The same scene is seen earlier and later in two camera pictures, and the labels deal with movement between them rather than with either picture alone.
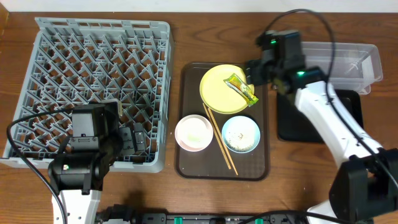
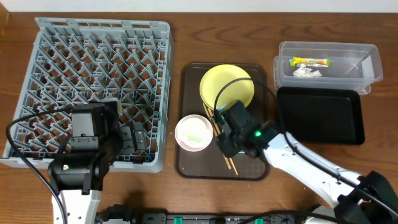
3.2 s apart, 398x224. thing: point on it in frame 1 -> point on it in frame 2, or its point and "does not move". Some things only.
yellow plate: x=216 y=93 does not move
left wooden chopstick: x=216 y=135 does not move
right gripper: x=256 y=72 -> x=227 y=140
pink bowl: x=193 y=132 does not move
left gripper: x=132 y=140 does not move
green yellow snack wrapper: x=239 y=86 -> x=318 y=62
